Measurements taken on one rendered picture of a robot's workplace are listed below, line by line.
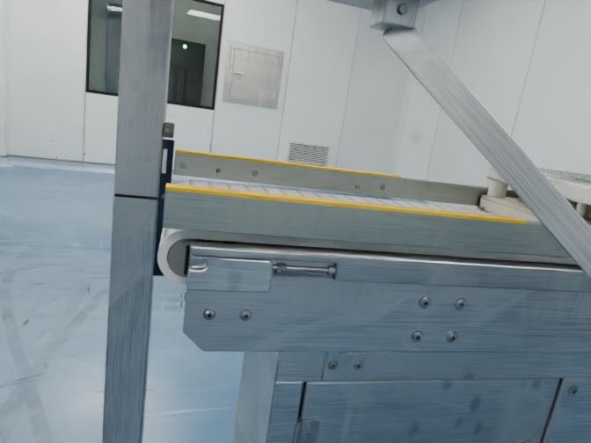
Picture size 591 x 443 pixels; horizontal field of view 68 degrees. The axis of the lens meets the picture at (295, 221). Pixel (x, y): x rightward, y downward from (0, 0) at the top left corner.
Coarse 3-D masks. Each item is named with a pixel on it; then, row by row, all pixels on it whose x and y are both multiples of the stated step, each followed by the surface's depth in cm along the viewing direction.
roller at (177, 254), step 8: (184, 240) 37; (192, 240) 37; (200, 240) 38; (176, 248) 37; (184, 248) 37; (168, 256) 37; (176, 256) 37; (184, 256) 37; (176, 264) 37; (184, 264) 37; (176, 272) 37; (184, 272) 37
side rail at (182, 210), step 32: (192, 192) 35; (192, 224) 35; (224, 224) 36; (256, 224) 37; (288, 224) 37; (320, 224) 38; (352, 224) 39; (384, 224) 39; (416, 224) 40; (448, 224) 41; (480, 224) 42; (512, 224) 43
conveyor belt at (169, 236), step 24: (288, 192) 62; (312, 192) 65; (168, 240) 37; (216, 240) 49; (240, 240) 38; (264, 240) 39; (288, 240) 40; (312, 240) 40; (168, 264) 38; (576, 264) 48
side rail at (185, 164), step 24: (192, 168) 61; (216, 168) 62; (240, 168) 62; (264, 168) 63; (288, 168) 64; (312, 168) 65; (360, 192) 67; (384, 192) 68; (408, 192) 69; (432, 192) 70; (456, 192) 71; (480, 192) 72
